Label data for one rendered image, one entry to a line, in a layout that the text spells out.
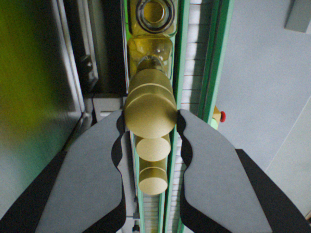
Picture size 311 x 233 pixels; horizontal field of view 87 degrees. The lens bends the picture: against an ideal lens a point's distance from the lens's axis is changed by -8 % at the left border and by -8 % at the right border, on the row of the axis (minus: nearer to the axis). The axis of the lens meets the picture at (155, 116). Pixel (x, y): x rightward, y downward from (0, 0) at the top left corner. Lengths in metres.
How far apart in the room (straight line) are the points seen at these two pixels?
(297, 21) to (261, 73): 0.17
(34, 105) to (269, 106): 0.72
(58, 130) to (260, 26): 0.58
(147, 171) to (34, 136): 0.13
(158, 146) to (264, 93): 0.59
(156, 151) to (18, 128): 0.13
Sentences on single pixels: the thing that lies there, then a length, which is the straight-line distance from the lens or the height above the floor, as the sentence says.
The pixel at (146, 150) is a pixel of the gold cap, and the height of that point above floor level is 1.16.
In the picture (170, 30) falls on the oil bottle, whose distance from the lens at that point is 0.20.
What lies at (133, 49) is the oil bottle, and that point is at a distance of 0.21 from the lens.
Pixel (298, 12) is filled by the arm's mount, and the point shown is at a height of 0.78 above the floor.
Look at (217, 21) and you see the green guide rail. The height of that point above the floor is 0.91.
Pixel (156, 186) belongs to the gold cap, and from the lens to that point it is 0.22.
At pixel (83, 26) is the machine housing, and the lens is 0.50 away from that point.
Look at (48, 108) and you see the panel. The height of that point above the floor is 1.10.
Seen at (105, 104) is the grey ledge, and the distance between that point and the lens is 0.48.
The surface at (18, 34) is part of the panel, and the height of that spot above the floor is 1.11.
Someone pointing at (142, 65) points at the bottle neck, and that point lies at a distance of 0.17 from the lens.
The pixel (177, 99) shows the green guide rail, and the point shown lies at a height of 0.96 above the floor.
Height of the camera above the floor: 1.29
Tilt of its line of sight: 57 degrees down
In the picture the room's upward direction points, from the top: 176 degrees clockwise
